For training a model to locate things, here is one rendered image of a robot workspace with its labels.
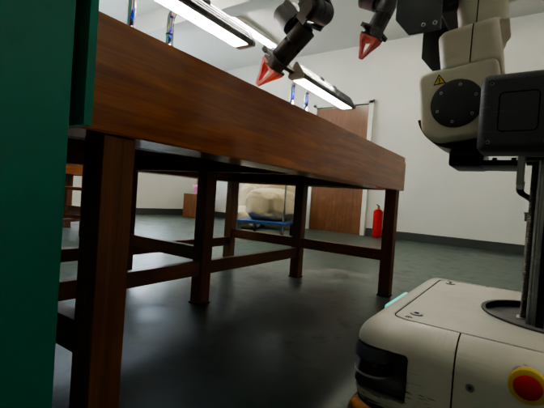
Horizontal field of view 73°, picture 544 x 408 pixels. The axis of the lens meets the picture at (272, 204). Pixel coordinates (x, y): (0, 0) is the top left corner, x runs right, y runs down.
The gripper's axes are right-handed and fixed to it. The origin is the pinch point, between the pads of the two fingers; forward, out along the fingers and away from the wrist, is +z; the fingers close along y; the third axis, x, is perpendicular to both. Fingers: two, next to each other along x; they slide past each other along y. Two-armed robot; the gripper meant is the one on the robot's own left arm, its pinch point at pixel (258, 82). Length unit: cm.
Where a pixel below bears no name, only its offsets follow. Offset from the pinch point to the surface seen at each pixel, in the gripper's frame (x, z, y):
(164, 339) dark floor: 44, 75, 4
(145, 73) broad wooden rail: 15.7, 0.4, 45.4
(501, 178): 20, -34, -473
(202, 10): -29.8, -0.1, 5.3
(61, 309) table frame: 39, 41, 50
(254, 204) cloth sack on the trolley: -90, 177, -258
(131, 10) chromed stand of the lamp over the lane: -41.2, 15.2, 16.9
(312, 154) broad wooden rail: 20.6, 4.5, -16.9
